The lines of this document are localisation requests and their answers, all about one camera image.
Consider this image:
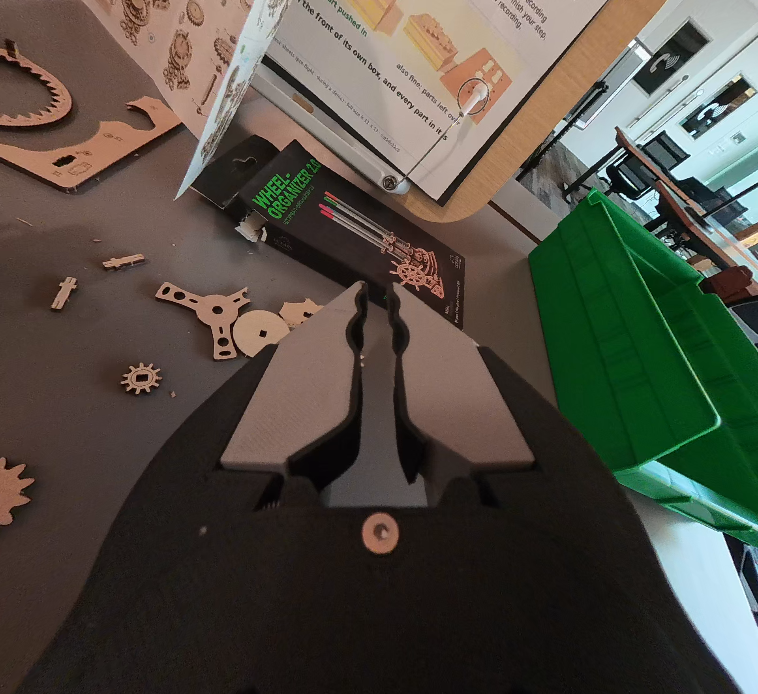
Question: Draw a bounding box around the black wall sign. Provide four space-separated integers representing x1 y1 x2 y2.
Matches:
632 20 711 96
680 75 751 139

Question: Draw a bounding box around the light wooden poster board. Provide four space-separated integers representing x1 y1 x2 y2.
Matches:
409 0 700 224

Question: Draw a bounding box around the white printed instruction poster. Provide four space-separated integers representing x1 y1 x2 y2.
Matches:
263 0 664 201

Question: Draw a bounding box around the black office chair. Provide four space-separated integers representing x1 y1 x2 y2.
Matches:
607 134 690 201

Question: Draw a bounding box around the large wooden gear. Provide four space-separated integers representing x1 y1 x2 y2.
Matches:
0 457 35 526

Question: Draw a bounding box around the white poster holder bar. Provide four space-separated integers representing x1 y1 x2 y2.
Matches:
251 57 411 195

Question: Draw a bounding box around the black model kit box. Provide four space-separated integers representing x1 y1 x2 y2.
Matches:
191 136 467 330

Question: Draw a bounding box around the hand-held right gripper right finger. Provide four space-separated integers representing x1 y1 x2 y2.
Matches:
384 282 537 498

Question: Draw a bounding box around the notched wooden curved part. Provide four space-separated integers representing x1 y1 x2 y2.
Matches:
278 298 325 329

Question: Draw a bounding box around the wooden sheet with ring gear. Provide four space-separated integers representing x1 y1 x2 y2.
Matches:
0 39 182 194

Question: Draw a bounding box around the green plastic bin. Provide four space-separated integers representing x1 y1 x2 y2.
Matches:
528 187 758 547

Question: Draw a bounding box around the round wooden disc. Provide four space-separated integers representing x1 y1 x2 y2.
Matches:
232 310 291 358

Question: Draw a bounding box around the folded paper instruction booklet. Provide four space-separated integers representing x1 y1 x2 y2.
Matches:
0 0 325 200

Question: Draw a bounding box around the wooden office desk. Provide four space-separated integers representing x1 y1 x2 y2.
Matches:
615 125 758 271

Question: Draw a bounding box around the white pen on wire tether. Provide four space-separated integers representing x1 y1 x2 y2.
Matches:
403 81 491 185

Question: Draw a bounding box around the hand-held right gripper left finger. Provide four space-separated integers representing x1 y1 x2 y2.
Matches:
220 281 369 490

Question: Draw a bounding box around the small wooden gear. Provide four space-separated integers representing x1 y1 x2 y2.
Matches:
121 363 162 395

